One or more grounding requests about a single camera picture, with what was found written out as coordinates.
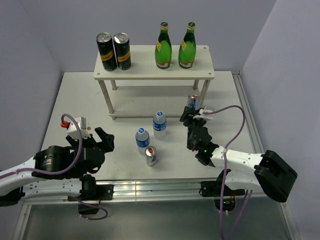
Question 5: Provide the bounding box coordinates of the silver blue can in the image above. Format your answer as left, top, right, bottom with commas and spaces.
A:
186, 94, 200, 111
144, 146, 157, 166

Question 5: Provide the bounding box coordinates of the Pocari Sweat bottle front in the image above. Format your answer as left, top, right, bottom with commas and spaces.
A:
135, 127, 150, 156

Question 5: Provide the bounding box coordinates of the pocari sweat bottle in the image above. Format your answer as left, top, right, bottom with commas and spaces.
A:
135, 127, 150, 156
152, 111, 167, 140

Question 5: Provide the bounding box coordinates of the green glass bottle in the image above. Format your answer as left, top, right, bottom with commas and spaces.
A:
155, 22, 172, 69
178, 22, 196, 69

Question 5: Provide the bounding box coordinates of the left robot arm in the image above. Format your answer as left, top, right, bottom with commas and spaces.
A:
0, 127, 115, 207

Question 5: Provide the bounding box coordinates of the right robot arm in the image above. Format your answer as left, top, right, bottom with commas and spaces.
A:
80, 109, 298, 203

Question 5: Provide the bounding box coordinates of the white two-tier shelf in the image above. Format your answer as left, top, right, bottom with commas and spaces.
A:
93, 45, 215, 120

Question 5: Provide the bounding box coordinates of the Pocari Sweat bottle rear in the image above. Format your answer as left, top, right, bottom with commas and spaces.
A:
152, 111, 167, 140

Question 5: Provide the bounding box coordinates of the silver blue can front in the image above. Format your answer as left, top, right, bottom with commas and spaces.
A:
144, 146, 157, 166

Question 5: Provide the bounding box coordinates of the black can right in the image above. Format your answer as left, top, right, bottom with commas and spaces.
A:
113, 32, 132, 70

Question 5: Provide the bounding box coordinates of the black can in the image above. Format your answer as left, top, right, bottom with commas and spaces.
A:
113, 32, 132, 70
96, 32, 117, 71

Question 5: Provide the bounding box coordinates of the black can left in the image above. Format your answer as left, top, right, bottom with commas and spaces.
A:
96, 32, 117, 71

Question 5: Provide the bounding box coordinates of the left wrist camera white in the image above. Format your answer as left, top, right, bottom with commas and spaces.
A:
60, 116, 91, 141

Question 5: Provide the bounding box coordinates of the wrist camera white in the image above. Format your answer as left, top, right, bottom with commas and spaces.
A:
60, 116, 91, 141
193, 106, 215, 121

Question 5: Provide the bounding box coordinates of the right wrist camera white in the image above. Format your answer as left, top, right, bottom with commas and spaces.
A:
193, 106, 215, 121

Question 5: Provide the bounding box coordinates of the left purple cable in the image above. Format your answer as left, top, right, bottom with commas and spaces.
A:
0, 113, 109, 221

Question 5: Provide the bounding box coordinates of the purple cable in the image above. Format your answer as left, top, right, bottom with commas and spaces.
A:
203, 104, 253, 240
0, 113, 109, 221

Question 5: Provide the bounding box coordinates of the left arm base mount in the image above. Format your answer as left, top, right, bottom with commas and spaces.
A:
67, 184, 114, 221

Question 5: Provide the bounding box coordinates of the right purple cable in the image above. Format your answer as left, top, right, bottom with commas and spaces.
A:
203, 104, 253, 240

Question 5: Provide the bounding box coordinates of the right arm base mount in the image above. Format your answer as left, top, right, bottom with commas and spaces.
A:
198, 180, 248, 214

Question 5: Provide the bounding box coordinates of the aluminium frame rail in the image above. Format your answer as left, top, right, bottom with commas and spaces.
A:
14, 71, 301, 240

